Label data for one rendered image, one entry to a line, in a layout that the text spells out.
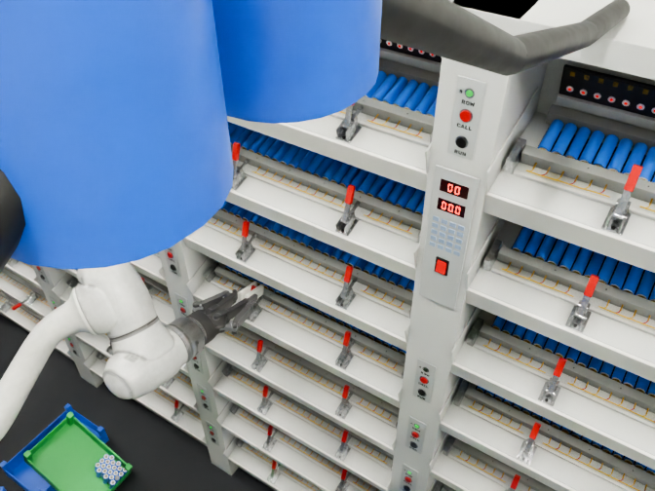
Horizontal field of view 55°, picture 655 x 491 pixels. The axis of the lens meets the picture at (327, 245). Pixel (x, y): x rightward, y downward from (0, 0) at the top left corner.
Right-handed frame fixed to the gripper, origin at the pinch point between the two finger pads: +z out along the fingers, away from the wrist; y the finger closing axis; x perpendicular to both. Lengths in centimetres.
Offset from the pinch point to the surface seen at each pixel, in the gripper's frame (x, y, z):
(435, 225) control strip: 42, 45, -13
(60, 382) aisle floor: -100, -103, 15
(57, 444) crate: -96, -73, -8
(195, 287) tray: -6.7, -17.7, 0.1
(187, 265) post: 1.3, -18.0, -2.5
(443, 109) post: 61, 44, -17
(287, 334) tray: -7.6, 10.8, 1.2
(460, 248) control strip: 39, 50, -12
